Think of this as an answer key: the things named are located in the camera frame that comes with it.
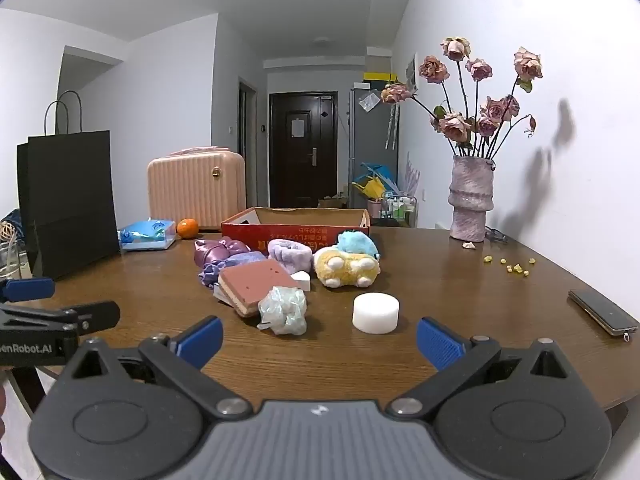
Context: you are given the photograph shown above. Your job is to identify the blue and yellow plastic pile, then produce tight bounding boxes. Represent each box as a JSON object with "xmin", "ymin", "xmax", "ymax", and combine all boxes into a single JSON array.
[{"xmin": 351, "ymin": 161, "xmax": 401, "ymax": 201}]

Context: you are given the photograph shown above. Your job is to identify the grey refrigerator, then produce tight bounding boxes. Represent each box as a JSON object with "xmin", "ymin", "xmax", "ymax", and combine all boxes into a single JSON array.
[{"xmin": 348, "ymin": 82, "xmax": 400, "ymax": 202}]

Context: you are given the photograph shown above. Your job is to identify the white and yellow plush toy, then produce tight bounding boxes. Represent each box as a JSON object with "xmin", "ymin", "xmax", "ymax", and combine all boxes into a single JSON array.
[{"xmin": 313, "ymin": 247, "xmax": 383, "ymax": 289}]

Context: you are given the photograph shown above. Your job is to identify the red cardboard box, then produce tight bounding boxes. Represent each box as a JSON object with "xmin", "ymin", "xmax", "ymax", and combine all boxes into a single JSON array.
[{"xmin": 221, "ymin": 206, "xmax": 372, "ymax": 257}]

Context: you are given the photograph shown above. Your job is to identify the mauve satin pouch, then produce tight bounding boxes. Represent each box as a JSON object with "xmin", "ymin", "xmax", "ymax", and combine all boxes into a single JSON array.
[{"xmin": 194, "ymin": 238, "xmax": 250, "ymax": 272}]

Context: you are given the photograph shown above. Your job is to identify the blue handkerchief packet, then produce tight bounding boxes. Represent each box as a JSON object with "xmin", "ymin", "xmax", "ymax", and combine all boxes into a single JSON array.
[{"xmin": 336, "ymin": 230, "xmax": 381, "ymax": 261}]

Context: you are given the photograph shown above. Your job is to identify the pink ribbed suitcase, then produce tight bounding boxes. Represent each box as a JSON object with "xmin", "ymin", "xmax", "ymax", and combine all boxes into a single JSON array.
[{"xmin": 147, "ymin": 148, "xmax": 247, "ymax": 231}]

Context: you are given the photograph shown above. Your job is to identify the lilac linen drawstring pouch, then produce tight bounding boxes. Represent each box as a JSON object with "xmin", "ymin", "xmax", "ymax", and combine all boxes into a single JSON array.
[{"xmin": 199, "ymin": 251, "xmax": 268, "ymax": 289}]

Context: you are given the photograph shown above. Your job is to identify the black smartphone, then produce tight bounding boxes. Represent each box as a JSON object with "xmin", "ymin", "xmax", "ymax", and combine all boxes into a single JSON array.
[{"xmin": 568, "ymin": 289, "xmax": 640, "ymax": 337}]

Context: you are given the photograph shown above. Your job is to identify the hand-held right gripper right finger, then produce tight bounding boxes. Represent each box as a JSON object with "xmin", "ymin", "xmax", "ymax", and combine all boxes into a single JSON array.
[{"xmin": 387, "ymin": 316, "xmax": 576, "ymax": 420}]

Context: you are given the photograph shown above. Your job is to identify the clear plastic container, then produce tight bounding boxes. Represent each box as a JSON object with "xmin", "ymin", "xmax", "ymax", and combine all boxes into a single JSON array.
[{"xmin": 0, "ymin": 240, "xmax": 22, "ymax": 279}]

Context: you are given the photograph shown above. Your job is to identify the scattered yellow crumbs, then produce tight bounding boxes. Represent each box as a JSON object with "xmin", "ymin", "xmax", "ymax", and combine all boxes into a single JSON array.
[{"xmin": 482, "ymin": 256, "xmax": 537, "ymax": 276}]

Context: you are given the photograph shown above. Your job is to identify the white round sponge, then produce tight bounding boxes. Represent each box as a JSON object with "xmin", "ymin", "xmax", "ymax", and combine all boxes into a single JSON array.
[{"xmin": 352, "ymin": 292, "xmax": 401, "ymax": 334}]

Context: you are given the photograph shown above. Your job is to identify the black paper bag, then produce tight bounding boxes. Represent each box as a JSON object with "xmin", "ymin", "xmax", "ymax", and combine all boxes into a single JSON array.
[{"xmin": 16, "ymin": 91, "xmax": 121, "ymax": 281}]

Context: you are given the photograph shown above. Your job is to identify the purple fluffy headband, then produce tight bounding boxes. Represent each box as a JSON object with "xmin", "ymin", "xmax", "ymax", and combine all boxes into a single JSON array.
[{"xmin": 267, "ymin": 238, "xmax": 316, "ymax": 277}]

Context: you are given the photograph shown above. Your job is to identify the dark brown entrance door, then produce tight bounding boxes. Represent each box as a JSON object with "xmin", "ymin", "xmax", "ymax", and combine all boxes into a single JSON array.
[{"xmin": 269, "ymin": 91, "xmax": 338, "ymax": 209}]

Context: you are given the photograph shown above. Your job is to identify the dried rose bouquet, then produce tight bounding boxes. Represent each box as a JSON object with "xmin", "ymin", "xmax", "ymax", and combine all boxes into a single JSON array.
[{"xmin": 381, "ymin": 36, "xmax": 544, "ymax": 161}]

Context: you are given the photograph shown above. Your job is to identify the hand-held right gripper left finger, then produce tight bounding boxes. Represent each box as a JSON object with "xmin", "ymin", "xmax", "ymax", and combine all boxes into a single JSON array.
[{"xmin": 60, "ymin": 316, "xmax": 253, "ymax": 421}]

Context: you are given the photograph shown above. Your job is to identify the blue tissue pack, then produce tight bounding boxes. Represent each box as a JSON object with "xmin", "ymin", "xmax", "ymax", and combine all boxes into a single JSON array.
[{"xmin": 118, "ymin": 217, "xmax": 177, "ymax": 252}]

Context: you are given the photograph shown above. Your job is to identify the dark side door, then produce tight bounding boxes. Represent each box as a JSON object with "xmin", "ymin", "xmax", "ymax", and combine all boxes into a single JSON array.
[{"xmin": 237, "ymin": 77, "xmax": 259, "ymax": 197}]

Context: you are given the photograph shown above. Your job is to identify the mauve textured vase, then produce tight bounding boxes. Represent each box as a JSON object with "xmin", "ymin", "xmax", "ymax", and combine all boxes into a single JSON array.
[{"xmin": 447, "ymin": 155, "xmax": 496, "ymax": 242}]

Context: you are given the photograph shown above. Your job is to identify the reddish brown layered sponge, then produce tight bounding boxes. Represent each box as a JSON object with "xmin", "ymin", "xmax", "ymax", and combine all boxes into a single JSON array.
[{"xmin": 215, "ymin": 259, "xmax": 301, "ymax": 318}]

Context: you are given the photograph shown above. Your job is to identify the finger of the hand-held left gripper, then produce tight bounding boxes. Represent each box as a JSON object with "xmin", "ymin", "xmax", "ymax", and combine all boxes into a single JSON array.
[
  {"xmin": 0, "ymin": 277, "xmax": 55, "ymax": 304},
  {"xmin": 0, "ymin": 301, "xmax": 121, "ymax": 336}
]

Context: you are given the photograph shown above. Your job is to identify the purple feather wall decoration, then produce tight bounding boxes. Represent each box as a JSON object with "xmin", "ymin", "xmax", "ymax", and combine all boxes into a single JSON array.
[{"xmin": 402, "ymin": 152, "xmax": 421, "ymax": 196}]

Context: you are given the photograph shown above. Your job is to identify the trolley with bottles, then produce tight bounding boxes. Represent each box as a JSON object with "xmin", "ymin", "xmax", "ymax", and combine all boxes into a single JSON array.
[{"xmin": 381, "ymin": 191, "xmax": 419, "ymax": 229}]

